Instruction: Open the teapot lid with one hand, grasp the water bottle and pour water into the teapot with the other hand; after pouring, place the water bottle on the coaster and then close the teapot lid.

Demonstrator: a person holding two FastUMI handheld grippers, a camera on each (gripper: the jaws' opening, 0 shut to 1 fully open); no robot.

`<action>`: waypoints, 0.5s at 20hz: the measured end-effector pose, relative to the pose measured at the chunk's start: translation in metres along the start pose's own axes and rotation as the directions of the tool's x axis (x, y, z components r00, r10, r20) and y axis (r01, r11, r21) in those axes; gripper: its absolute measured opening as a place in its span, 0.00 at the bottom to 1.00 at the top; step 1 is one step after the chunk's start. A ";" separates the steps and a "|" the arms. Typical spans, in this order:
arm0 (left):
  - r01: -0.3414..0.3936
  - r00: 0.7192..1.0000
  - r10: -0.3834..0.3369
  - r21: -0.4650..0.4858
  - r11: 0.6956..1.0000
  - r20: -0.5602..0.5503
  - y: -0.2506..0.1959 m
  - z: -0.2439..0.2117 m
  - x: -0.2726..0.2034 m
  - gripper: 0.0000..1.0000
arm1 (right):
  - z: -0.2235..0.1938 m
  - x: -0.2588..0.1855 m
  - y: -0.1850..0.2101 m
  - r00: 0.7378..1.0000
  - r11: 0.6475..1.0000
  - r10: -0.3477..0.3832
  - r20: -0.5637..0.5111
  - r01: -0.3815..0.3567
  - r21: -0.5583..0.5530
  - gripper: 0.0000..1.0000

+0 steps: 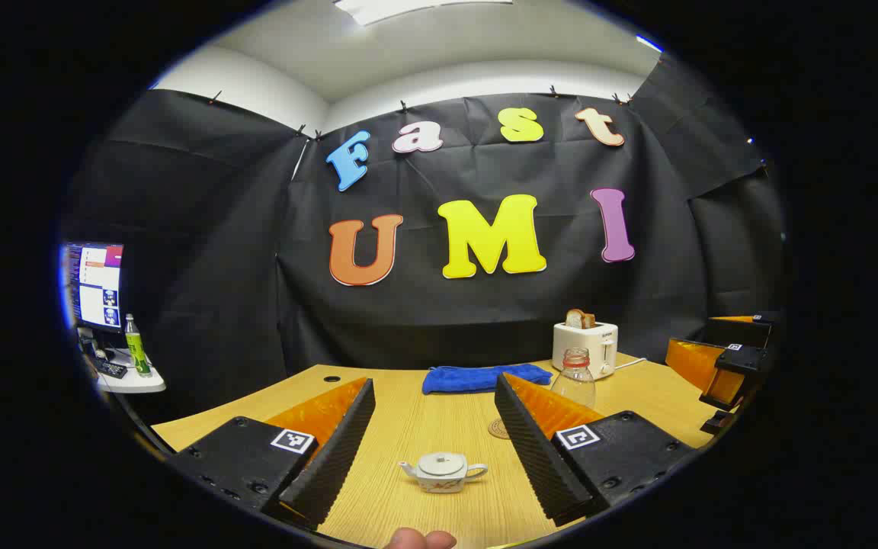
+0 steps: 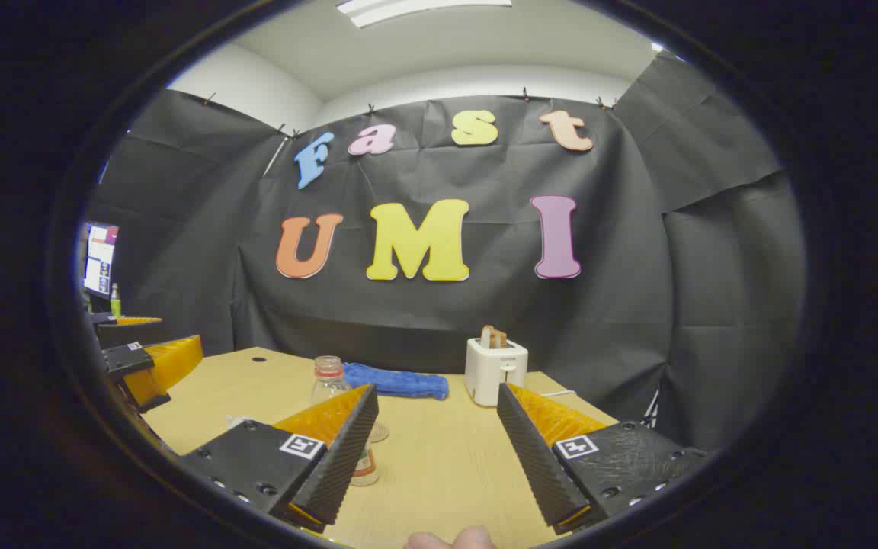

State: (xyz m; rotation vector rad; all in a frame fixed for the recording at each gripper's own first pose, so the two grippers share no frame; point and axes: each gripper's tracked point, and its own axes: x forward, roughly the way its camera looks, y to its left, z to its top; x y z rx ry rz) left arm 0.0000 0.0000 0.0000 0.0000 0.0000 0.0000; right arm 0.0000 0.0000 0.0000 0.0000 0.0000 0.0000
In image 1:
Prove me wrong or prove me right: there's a white teacup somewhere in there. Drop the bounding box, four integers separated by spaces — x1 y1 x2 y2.
398 451 489 494

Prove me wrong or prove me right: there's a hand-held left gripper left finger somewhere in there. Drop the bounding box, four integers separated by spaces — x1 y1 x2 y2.
167 377 377 531

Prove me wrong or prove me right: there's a black keyboard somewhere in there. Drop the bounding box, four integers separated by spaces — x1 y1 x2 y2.
88 355 129 380

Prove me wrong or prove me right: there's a white toaster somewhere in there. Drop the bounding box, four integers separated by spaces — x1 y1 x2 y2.
552 321 620 380

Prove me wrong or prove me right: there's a white side table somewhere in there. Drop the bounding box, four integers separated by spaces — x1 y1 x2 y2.
92 347 167 394

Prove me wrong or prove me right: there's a blue towel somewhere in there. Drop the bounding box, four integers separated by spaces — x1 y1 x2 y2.
421 364 553 395

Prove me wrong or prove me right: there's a green drink bottle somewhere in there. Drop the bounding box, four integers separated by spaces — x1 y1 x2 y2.
124 313 152 378

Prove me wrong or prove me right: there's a clear plastic water bottle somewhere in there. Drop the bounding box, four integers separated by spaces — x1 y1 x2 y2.
550 347 597 410

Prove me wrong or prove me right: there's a computer monitor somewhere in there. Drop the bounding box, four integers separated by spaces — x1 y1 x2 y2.
62 242 125 332

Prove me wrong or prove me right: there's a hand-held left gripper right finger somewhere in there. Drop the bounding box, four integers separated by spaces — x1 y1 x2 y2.
494 372 700 528

